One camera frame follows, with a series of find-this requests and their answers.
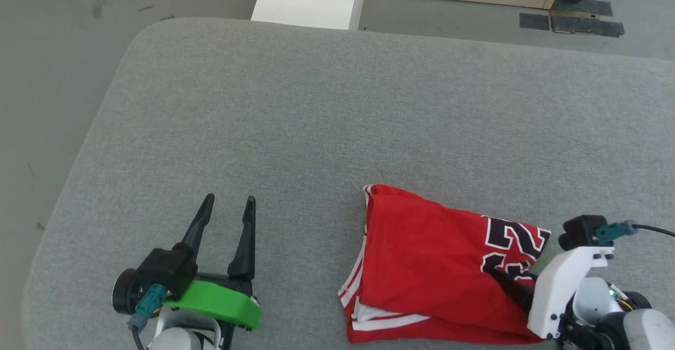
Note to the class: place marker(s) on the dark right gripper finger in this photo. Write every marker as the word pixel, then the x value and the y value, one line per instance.
pixel 514 287

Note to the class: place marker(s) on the red and white jersey shirt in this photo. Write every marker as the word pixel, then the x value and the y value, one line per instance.
pixel 422 265

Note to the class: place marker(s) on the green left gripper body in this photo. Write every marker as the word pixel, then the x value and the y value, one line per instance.
pixel 221 297

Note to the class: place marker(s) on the large black floor mat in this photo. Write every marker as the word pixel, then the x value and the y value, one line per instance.
pixel 588 20

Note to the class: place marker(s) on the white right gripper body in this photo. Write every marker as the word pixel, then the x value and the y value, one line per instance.
pixel 553 292

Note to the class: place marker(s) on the grey fabric sofa seat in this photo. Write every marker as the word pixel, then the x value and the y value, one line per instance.
pixel 316 118

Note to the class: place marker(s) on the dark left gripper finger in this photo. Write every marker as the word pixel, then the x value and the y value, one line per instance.
pixel 247 250
pixel 198 229

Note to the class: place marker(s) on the small black floor mat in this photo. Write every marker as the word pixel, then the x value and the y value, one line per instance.
pixel 534 21

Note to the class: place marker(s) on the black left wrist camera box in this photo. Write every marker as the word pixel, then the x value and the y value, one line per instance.
pixel 166 268

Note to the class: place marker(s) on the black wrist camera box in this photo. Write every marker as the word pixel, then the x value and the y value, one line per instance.
pixel 166 268
pixel 580 231

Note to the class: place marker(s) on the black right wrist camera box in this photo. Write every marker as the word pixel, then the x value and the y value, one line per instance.
pixel 580 231

